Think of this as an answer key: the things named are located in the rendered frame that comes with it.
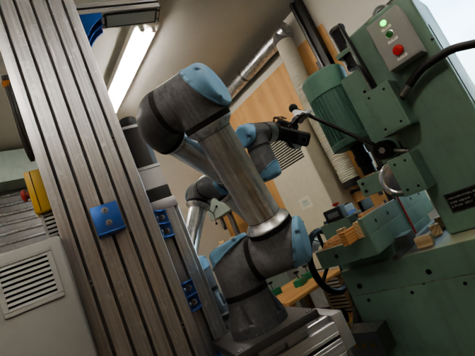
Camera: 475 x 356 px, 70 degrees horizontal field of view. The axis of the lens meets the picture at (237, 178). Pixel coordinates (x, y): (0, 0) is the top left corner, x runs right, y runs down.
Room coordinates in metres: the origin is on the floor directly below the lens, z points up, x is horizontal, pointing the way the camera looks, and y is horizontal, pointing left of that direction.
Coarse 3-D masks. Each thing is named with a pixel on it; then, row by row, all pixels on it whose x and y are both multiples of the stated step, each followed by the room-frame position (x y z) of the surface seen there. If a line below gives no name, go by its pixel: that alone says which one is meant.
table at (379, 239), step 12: (420, 204) 1.40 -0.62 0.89; (420, 216) 1.35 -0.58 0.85; (384, 228) 1.13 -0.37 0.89; (396, 228) 1.18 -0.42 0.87; (408, 228) 1.25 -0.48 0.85; (360, 240) 1.07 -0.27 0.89; (372, 240) 1.05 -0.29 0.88; (384, 240) 1.10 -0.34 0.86; (324, 252) 1.17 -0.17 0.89; (336, 252) 1.14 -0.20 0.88; (348, 252) 1.11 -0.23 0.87; (360, 252) 1.08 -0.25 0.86; (372, 252) 1.06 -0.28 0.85; (324, 264) 1.18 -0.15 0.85; (336, 264) 1.15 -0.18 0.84
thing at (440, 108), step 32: (416, 0) 1.00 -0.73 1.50; (416, 32) 0.97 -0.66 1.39; (384, 64) 1.05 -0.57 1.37; (416, 64) 0.99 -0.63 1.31; (448, 64) 0.95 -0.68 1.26; (416, 96) 1.02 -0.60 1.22; (448, 96) 0.97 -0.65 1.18; (416, 128) 1.05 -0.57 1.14; (448, 128) 1.00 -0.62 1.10; (448, 160) 1.03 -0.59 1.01; (448, 192) 1.06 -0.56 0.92; (448, 224) 1.09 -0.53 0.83
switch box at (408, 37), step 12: (396, 12) 0.93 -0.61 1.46; (372, 24) 0.98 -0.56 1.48; (396, 24) 0.94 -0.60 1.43; (408, 24) 0.93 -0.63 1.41; (372, 36) 0.99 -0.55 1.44; (384, 36) 0.97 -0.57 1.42; (408, 36) 0.93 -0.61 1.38; (384, 48) 0.98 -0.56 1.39; (408, 48) 0.94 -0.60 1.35; (420, 48) 0.92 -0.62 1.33; (384, 60) 0.99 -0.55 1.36; (396, 60) 0.97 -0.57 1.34; (408, 60) 0.96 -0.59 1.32; (396, 72) 1.03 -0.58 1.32
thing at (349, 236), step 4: (348, 228) 1.08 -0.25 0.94; (352, 228) 1.07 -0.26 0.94; (344, 232) 1.03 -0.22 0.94; (348, 232) 1.05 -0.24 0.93; (352, 232) 1.06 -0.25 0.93; (340, 236) 1.04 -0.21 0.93; (344, 236) 1.03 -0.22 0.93; (348, 236) 1.04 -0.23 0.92; (352, 236) 1.05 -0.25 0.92; (356, 236) 1.07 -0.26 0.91; (344, 240) 1.04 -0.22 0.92; (348, 240) 1.03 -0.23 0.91; (352, 240) 1.05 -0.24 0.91; (356, 240) 1.06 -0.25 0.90; (344, 244) 1.04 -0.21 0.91; (348, 244) 1.03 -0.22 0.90
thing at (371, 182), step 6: (372, 174) 1.26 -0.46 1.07; (378, 174) 1.25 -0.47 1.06; (360, 180) 1.30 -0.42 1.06; (366, 180) 1.28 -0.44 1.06; (372, 180) 1.27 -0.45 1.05; (378, 180) 1.25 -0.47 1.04; (360, 186) 1.30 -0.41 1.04; (366, 186) 1.29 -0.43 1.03; (372, 186) 1.28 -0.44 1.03; (378, 186) 1.26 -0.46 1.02; (366, 192) 1.29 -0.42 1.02; (372, 192) 1.28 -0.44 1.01; (378, 192) 1.30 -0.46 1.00
